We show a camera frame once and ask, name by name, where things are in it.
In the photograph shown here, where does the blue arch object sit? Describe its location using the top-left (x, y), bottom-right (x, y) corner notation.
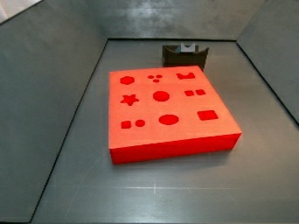
top-left (175, 43), bottom-right (197, 53)

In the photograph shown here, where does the black curved fixture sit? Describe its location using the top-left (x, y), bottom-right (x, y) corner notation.
top-left (163, 45), bottom-right (210, 69)

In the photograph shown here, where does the red shape-sorter block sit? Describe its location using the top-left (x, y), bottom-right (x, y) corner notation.
top-left (108, 66), bottom-right (242, 165)

